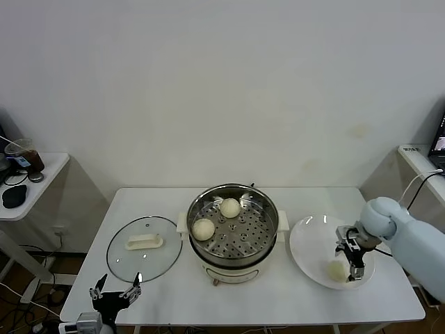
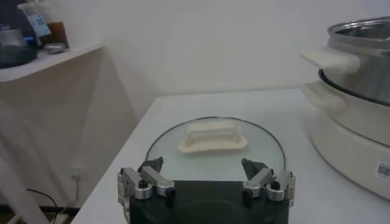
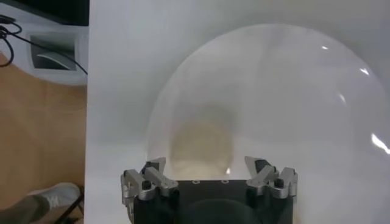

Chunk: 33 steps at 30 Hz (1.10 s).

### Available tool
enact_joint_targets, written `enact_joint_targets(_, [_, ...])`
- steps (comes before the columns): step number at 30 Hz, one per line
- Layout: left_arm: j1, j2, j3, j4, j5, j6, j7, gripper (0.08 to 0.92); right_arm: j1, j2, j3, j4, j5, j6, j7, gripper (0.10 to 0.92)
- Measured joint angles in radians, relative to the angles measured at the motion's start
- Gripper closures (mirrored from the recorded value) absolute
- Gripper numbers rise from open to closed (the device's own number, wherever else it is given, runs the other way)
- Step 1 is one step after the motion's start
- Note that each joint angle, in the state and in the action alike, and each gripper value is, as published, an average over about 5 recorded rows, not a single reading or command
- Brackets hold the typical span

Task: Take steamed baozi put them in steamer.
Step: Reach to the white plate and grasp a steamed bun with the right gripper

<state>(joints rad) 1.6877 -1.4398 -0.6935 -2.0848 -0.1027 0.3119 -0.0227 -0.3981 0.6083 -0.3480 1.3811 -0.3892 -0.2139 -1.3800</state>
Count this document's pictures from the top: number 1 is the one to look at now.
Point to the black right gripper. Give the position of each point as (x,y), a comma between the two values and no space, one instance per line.
(355,256)

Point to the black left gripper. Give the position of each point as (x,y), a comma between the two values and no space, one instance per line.
(108,302)

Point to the white steamed baozi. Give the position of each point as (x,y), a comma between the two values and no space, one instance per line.
(230,207)
(203,229)
(335,270)

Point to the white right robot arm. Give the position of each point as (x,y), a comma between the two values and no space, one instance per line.
(410,240)

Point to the stainless steel steamer basket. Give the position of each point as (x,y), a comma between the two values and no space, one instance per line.
(240,247)

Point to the white round plate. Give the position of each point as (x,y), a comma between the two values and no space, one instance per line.
(309,250)

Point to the white floor power strip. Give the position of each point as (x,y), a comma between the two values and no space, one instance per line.
(37,327)

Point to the black floor power strip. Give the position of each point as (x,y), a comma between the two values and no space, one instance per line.
(425,294)

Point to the cream electric cooker pot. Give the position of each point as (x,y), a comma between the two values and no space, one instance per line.
(229,275)

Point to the white desk with side panel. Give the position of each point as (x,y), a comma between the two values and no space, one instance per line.
(417,163)

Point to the black computer mouse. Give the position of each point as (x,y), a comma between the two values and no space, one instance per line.
(14,196)

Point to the grey round disc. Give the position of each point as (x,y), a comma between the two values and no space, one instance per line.
(36,176)

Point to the white side table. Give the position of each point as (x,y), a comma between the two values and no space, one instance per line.
(52,167)

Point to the open laptop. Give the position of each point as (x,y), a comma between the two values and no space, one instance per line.
(438,142)

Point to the plastic cup of iced coffee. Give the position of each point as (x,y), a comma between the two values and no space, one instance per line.
(26,156)

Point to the white drinking straw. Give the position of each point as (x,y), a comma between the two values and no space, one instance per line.
(6,139)

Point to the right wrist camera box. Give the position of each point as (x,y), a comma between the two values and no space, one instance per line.
(347,236)

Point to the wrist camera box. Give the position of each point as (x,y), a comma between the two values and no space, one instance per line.
(85,321)
(347,236)

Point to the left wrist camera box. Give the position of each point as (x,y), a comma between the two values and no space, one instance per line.
(85,321)

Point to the white wall socket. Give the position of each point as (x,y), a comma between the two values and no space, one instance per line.
(60,230)

